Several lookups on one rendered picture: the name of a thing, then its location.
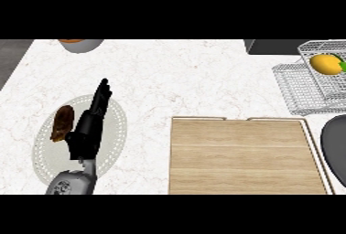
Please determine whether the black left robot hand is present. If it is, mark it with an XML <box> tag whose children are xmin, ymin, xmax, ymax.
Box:
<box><xmin>64</xmin><ymin>78</ymin><xmax>114</xmax><ymax>161</ymax></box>

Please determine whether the wooden tray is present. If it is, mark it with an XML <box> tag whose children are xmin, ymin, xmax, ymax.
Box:
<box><xmin>168</xmin><ymin>116</ymin><xmax>338</xmax><ymax>196</ymax></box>

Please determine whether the yellow lemon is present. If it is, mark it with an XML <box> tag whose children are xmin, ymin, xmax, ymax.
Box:
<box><xmin>308</xmin><ymin>54</ymin><xmax>345</xmax><ymax>76</ymax></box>

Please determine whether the white oval placemat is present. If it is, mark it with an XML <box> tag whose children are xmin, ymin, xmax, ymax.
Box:
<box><xmin>31</xmin><ymin>93</ymin><xmax>129</xmax><ymax>186</ymax></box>

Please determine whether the brown bread loaf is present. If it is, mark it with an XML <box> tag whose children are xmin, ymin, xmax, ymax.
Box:
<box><xmin>49</xmin><ymin>104</ymin><xmax>76</xmax><ymax>144</ymax></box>

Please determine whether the grey bowl with orange content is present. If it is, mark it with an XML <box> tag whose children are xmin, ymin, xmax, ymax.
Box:
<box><xmin>57</xmin><ymin>39</ymin><xmax>105</xmax><ymax>54</ymax></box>

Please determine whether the dark grey appliance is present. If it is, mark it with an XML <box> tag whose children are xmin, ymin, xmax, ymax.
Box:
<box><xmin>244</xmin><ymin>39</ymin><xmax>312</xmax><ymax>56</ymax></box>

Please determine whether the dark grey round object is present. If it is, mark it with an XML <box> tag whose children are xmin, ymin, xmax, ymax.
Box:
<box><xmin>320</xmin><ymin>114</ymin><xmax>346</xmax><ymax>188</ymax></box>

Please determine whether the green leaf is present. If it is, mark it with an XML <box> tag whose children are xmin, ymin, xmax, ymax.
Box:
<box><xmin>332</xmin><ymin>54</ymin><xmax>346</xmax><ymax>73</ymax></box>

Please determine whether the white wire tiered basket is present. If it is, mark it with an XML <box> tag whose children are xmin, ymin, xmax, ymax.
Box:
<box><xmin>271</xmin><ymin>39</ymin><xmax>346</xmax><ymax>117</ymax></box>

